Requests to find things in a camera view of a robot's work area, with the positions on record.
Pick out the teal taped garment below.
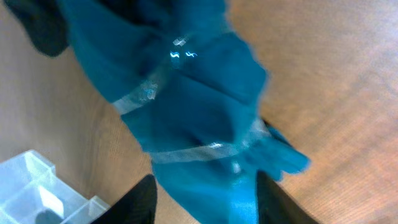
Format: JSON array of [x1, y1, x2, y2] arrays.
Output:
[[58, 1, 310, 223]]

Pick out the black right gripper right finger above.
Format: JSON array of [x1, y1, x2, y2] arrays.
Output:
[[256, 171, 319, 224]]

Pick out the clear plastic storage bin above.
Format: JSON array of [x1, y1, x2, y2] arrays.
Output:
[[1, 150, 109, 224]]

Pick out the black taped garment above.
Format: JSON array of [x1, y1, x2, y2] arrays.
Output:
[[3, 0, 68, 57]]

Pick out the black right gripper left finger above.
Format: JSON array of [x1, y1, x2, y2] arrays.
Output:
[[91, 174, 157, 224]]

